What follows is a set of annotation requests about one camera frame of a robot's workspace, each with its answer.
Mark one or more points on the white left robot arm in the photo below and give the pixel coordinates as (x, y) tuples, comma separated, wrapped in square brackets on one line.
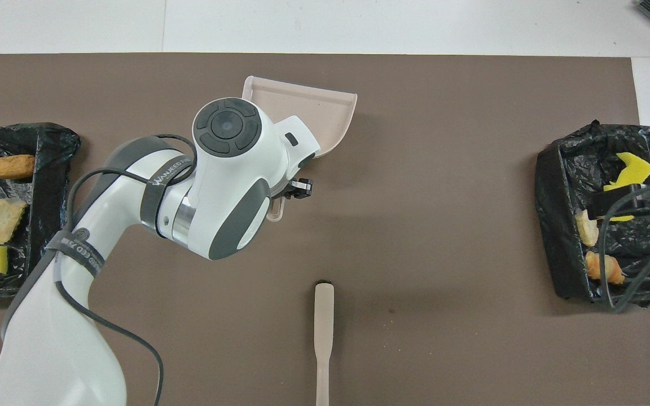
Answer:
[(229, 169)]

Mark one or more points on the black bag lined bin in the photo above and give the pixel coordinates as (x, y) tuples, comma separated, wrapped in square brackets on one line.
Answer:
[(48, 186), (573, 169)]

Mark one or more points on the brown table mat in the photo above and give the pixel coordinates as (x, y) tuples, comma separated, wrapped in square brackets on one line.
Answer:
[(415, 338)]

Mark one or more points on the pale croissant piece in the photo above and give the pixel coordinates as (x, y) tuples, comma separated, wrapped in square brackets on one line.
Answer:
[(586, 228)]

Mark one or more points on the beige hand brush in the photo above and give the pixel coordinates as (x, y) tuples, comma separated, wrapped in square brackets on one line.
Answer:
[(324, 316)]

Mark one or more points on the brown oval bread roll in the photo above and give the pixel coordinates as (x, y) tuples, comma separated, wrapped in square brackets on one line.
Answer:
[(13, 166)]

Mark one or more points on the beige plastic dustpan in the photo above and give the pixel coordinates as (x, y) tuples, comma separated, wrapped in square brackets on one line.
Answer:
[(325, 113)]

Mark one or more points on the pale tan bread chunk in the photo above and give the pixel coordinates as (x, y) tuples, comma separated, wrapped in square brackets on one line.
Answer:
[(4, 220)]

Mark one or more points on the orange striped croissant piece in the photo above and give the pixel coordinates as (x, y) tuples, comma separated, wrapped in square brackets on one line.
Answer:
[(604, 268)]

